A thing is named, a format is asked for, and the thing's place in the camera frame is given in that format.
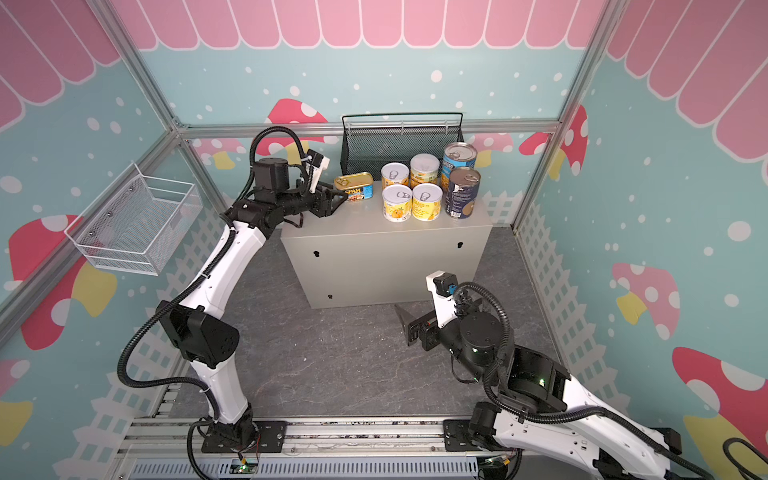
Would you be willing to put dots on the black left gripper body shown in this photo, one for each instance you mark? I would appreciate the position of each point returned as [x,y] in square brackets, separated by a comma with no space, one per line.
[318,203]

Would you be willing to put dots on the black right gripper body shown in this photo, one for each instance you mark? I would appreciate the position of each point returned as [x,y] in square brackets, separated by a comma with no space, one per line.
[426,330]

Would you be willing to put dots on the gold rectangular sardine tin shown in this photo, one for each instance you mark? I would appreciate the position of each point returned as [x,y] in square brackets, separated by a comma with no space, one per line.
[357,186]

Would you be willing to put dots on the yellow can white lid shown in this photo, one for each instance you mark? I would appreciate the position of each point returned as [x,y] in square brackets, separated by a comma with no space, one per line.
[426,202]
[395,173]
[424,168]
[397,203]

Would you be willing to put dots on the yellow can white lid front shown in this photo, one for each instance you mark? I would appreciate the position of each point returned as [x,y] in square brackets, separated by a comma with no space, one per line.
[426,202]

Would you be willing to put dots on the blue Progresso soup can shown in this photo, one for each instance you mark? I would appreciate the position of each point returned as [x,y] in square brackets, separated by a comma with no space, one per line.
[455,155]

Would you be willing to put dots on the dark navy label can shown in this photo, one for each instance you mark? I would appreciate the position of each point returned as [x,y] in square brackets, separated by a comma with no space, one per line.
[462,191]

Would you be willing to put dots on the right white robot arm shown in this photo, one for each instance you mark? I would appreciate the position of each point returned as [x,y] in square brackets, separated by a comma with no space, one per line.
[532,401]

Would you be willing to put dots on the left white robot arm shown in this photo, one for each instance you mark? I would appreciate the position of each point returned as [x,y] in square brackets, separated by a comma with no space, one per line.
[193,320]

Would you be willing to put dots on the grey metal cabinet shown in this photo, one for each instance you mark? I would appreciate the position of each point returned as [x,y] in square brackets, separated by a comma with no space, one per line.
[356,257]

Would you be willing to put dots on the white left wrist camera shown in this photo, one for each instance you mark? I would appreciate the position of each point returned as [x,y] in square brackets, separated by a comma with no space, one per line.
[315,164]

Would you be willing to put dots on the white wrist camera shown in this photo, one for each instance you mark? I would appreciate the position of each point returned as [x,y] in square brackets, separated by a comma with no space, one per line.
[315,164]
[442,286]

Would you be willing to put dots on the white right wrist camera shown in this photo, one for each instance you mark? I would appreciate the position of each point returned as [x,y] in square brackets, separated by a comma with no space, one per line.
[442,286]

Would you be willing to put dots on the black mesh wire basket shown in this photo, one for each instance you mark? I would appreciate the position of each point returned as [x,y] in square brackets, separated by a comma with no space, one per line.
[371,141]

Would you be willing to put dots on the white mesh wire basket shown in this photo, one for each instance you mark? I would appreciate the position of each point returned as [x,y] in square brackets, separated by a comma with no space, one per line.
[136,224]

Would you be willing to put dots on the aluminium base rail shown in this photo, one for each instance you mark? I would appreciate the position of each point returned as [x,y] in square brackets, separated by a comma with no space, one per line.
[398,447]

